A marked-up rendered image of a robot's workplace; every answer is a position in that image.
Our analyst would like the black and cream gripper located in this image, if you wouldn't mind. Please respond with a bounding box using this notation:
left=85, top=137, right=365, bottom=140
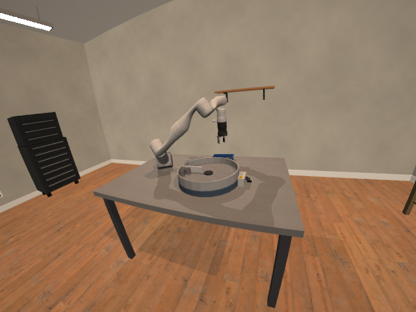
left=213, top=116, right=228, bottom=144

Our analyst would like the blue plastic tray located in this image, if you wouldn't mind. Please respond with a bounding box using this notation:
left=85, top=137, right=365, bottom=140
left=213, top=154, right=234, bottom=160

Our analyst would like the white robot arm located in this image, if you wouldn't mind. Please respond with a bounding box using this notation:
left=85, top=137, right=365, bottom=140
left=149, top=96, right=227, bottom=164

